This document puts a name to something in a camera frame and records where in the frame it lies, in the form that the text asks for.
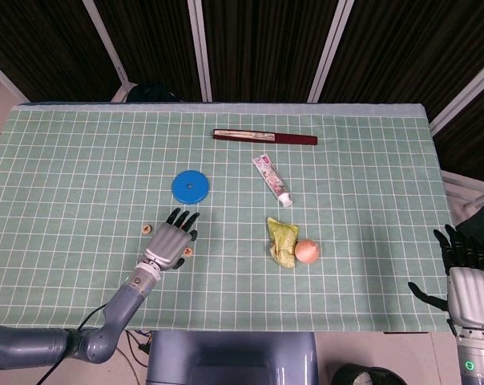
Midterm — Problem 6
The dark red folded fan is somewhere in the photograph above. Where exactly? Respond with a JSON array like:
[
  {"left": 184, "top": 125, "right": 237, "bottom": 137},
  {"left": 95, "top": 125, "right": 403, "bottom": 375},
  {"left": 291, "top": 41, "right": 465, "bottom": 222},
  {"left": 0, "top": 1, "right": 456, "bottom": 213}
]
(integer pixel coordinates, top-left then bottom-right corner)
[{"left": 212, "top": 128, "right": 319, "bottom": 147}]

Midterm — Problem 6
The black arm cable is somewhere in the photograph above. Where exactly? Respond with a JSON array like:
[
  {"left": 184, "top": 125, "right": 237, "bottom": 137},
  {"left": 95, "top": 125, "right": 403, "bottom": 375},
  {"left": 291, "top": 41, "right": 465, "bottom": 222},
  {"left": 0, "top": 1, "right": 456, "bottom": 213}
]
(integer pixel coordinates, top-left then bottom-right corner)
[{"left": 35, "top": 302, "right": 109, "bottom": 385}]

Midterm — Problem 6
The black waste bin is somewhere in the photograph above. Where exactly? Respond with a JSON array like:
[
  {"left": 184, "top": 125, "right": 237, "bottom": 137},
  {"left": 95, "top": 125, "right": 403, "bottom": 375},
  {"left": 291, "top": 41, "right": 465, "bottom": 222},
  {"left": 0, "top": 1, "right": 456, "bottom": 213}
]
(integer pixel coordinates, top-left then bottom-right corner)
[{"left": 332, "top": 363, "right": 407, "bottom": 385}]

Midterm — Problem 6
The peach coloured onion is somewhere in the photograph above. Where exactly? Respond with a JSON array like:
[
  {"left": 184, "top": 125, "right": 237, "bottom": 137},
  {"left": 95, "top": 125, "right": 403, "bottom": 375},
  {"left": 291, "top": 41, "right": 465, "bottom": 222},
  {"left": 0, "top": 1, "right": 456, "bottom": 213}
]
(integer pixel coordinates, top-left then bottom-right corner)
[{"left": 294, "top": 238, "right": 321, "bottom": 265}]

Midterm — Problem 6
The green grid tablecloth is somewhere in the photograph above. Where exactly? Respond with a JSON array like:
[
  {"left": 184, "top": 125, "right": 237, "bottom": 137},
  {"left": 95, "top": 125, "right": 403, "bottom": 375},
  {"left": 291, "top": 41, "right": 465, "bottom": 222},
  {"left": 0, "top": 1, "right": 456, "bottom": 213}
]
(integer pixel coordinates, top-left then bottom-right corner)
[{"left": 0, "top": 103, "right": 455, "bottom": 334}]

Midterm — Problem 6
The black chair back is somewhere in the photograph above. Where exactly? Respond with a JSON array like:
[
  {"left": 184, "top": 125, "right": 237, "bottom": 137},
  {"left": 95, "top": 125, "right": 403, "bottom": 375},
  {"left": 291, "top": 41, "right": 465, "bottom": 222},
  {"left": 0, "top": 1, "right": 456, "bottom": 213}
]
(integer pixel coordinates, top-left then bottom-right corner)
[{"left": 125, "top": 83, "right": 183, "bottom": 103}]

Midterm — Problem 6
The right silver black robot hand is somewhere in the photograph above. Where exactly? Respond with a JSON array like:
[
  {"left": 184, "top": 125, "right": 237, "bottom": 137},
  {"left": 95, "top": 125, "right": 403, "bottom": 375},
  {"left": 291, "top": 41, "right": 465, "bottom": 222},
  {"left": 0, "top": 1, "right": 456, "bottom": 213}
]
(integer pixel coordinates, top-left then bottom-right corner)
[{"left": 408, "top": 224, "right": 484, "bottom": 326}]

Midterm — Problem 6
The floral toothpaste tube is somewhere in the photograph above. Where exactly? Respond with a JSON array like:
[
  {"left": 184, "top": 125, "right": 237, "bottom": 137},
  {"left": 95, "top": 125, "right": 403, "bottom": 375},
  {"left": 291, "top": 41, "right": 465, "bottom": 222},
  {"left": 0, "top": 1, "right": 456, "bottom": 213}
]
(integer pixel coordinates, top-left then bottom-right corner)
[{"left": 252, "top": 155, "right": 294, "bottom": 209}]

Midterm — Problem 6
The blue round plastic disc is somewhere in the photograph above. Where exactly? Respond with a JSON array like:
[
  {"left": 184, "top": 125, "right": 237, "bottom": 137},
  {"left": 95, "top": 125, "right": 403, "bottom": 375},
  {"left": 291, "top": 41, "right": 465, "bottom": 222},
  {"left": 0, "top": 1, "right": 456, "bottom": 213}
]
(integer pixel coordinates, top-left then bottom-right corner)
[{"left": 171, "top": 169, "right": 211, "bottom": 206}]

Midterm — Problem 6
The blue-grey robot torso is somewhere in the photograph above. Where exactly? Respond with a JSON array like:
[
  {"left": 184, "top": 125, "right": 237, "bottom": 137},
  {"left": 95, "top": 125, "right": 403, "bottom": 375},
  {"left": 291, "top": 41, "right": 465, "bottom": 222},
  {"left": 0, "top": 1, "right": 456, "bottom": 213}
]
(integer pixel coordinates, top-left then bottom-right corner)
[{"left": 145, "top": 330, "right": 320, "bottom": 385}]

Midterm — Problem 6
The white metal rack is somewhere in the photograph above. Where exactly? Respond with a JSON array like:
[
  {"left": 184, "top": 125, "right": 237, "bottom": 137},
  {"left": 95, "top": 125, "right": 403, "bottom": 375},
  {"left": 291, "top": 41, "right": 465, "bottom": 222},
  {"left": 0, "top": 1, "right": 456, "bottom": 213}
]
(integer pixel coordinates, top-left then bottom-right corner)
[{"left": 440, "top": 170, "right": 484, "bottom": 225}]

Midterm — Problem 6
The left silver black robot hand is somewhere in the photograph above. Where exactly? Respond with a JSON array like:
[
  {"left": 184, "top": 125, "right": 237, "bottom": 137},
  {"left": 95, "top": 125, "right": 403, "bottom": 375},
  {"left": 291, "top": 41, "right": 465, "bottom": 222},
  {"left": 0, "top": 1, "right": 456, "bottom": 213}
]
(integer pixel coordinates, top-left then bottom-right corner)
[{"left": 143, "top": 207, "right": 201, "bottom": 271}]

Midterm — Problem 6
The black floor cable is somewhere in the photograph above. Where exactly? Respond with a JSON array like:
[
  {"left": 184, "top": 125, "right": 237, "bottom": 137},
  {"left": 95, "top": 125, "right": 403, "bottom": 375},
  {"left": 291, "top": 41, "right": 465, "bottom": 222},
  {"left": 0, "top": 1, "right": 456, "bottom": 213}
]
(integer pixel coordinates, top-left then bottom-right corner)
[{"left": 123, "top": 329, "right": 151, "bottom": 358}]

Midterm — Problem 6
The white aluminium partition post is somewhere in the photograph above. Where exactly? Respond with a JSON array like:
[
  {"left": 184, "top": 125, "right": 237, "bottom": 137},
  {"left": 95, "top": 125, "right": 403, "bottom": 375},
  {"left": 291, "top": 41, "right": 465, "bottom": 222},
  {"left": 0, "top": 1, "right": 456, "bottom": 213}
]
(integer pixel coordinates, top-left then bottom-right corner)
[
  {"left": 81, "top": 0, "right": 137, "bottom": 103},
  {"left": 307, "top": 0, "right": 355, "bottom": 102},
  {"left": 187, "top": 0, "right": 213, "bottom": 102},
  {"left": 0, "top": 54, "right": 30, "bottom": 104},
  {"left": 428, "top": 51, "right": 484, "bottom": 136}
]

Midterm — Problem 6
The green snack packet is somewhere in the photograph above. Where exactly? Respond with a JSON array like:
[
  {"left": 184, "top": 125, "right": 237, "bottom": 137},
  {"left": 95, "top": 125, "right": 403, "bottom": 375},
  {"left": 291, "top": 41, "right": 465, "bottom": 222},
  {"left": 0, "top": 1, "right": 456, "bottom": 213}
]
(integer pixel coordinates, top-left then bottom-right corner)
[{"left": 266, "top": 217, "right": 300, "bottom": 269}]

